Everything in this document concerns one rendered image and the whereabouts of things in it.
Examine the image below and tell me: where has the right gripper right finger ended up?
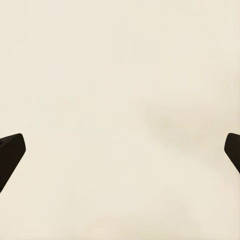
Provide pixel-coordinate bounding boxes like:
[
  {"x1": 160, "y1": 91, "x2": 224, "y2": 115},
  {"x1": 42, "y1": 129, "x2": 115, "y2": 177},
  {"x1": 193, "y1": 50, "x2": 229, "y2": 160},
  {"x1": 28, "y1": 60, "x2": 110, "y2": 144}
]
[{"x1": 224, "y1": 133, "x2": 240, "y2": 173}]

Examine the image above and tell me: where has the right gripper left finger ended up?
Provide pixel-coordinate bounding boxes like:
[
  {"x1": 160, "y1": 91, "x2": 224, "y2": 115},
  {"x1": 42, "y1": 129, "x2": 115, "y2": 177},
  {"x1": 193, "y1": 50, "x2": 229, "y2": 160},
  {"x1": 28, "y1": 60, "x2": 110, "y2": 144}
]
[{"x1": 0, "y1": 133, "x2": 26, "y2": 193}]

